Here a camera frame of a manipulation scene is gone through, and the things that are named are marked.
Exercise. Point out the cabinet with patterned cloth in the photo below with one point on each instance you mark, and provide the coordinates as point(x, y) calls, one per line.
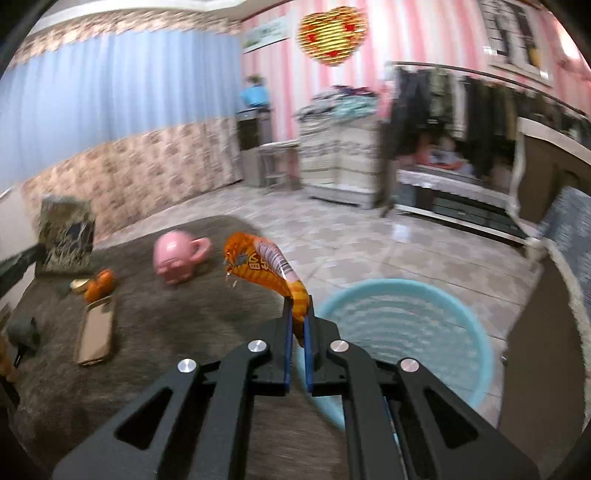
point(337, 157)

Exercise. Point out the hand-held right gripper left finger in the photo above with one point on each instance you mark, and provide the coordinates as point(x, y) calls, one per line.
point(287, 360)

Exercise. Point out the small round table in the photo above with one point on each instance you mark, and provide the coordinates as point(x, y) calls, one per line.
point(277, 146)

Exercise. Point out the blue cloth cover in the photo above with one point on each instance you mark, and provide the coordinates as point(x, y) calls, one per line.
point(254, 94)

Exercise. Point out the blue floral curtain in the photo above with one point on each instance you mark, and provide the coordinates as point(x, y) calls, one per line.
point(115, 101)

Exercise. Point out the printed tissue bag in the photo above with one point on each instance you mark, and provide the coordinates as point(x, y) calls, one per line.
point(64, 235)

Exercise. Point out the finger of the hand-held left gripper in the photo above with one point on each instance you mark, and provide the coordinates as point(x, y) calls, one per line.
point(18, 267)

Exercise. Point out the blue patterned fringed cloth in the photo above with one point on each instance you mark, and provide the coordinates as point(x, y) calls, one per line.
point(568, 221)

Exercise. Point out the small wall picture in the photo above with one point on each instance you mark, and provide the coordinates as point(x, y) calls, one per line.
point(265, 33)

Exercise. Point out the white cabinet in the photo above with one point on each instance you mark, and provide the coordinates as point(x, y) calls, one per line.
point(14, 221)

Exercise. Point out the metal clothes rack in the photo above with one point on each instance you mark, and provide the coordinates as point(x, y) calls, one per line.
point(485, 75)

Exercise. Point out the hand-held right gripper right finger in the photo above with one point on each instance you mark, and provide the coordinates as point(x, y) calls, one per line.
point(308, 364)

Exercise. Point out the row of hanging clothes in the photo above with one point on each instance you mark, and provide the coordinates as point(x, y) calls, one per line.
point(438, 106)

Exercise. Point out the brown phone case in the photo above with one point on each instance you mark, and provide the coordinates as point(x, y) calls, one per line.
point(94, 332)

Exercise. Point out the light blue plastic basket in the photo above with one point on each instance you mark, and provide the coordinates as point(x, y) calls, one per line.
point(415, 323)

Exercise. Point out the white lace cloth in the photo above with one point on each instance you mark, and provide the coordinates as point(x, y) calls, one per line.
point(452, 182)

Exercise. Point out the brown shaggy rug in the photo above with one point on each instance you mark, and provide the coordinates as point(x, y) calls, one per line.
point(184, 323)

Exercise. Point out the pink pig watering can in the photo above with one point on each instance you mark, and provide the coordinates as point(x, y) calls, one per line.
point(173, 254)

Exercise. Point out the wall poster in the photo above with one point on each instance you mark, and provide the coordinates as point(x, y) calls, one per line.
point(512, 37)

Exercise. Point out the orange plastic toy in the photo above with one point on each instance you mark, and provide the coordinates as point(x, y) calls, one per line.
point(99, 286)

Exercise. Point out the beige cloth covered furniture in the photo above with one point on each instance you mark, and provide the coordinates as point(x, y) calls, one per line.
point(554, 134)

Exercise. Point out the orange striped snack wrapper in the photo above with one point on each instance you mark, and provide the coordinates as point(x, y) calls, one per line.
point(258, 265)

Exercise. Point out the red heart wall decoration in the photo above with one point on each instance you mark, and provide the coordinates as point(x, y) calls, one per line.
point(332, 37)

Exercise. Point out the low glass cabinet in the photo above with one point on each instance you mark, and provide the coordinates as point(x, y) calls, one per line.
point(461, 212)

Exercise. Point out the brown wooden cabinet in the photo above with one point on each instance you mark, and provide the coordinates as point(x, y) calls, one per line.
point(540, 360)

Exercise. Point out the pink hanging bag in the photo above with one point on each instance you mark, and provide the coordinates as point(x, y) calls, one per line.
point(383, 99)

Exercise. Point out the grey water dispenser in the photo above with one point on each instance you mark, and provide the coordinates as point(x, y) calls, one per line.
point(251, 138)

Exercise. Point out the pile of folded clothes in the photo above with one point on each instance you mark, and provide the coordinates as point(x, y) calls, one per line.
point(341, 104)

